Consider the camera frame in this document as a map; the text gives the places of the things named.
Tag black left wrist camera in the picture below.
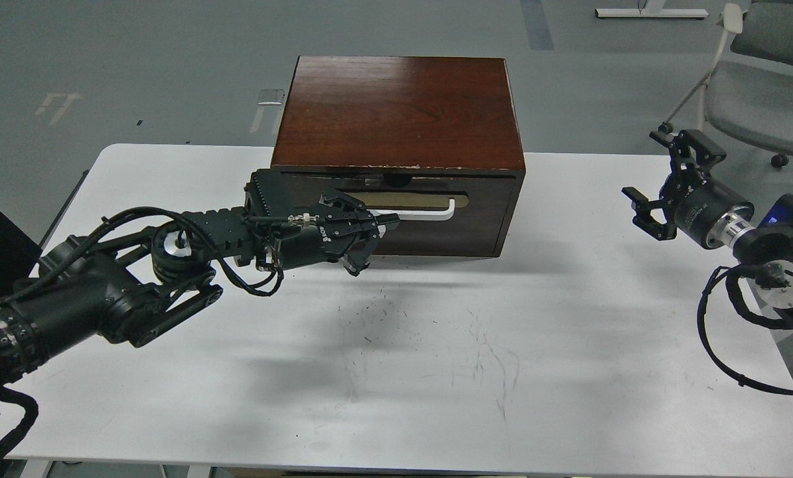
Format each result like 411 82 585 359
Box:
244 169 303 227

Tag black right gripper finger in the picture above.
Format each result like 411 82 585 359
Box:
649 129 727 177
621 187 676 241

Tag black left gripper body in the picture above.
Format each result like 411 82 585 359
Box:
273 211 357 270

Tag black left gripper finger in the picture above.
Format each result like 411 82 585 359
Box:
318 189 400 235
340 226 387 276

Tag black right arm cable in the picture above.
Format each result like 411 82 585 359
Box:
696 264 793 400

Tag dark wooden cabinet box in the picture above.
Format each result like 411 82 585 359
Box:
271 56 526 258

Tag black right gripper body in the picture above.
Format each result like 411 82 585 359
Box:
660 175 755 249

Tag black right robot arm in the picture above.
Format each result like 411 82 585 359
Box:
622 126 793 330

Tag wooden drawer with white handle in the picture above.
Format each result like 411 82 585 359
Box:
281 169 523 258

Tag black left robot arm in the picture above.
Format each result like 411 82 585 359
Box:
0 190 399 468

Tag grey office chair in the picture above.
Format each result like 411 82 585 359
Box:
674 1 793 167

